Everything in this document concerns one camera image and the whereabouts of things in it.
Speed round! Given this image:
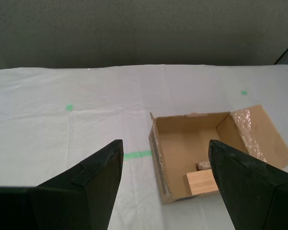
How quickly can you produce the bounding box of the green tape strip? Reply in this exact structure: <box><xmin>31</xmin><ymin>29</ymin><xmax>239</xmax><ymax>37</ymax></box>
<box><xmin>123</xmin><ymin>150</ymin><xmax>153</xmax><ymax>161</ymax></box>

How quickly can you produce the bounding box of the light wooden block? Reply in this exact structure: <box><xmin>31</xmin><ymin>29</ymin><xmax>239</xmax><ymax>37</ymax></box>
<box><xmin>186</xmin><ymin>169</ymin><xmax>219</xmax><ymax>197</ymax></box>

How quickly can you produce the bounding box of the white plastic table cover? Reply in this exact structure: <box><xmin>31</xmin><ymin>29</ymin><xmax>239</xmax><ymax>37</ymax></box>
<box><xmin>0</xmin><ymin>63</ymin><xmax>288</xmax><ymax>230</ymax></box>

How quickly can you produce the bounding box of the grey fabric cubicle partition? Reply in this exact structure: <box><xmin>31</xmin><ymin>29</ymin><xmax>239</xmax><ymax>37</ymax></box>
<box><xmin>0</xmin><ymin>0</ymin><xmax>288</xmax><ymax>70</ymax></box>

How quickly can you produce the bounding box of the speckled granite rock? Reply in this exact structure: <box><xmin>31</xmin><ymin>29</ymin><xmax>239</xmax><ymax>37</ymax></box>
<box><xmin>196</xmin><ymin>161</ymin><xmax>211</xmax><ymax>171</ymax></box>

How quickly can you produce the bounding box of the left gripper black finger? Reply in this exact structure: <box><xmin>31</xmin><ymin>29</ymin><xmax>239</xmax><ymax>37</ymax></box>
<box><xmin>207</xmin><ymin>139</ymin><xmax>288</xmax><ymax>230</ymax></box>
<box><xmin>0</xmin><ymin>139</ymin><xmax>124</xmax><ymax>230</ymax></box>

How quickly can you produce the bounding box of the brown cardboard box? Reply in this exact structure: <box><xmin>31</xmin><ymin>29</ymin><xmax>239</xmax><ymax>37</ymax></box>
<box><xmin>148</xmin><ymin>104</ymin><xmax>288</xmax><ymax>205</ymax></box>

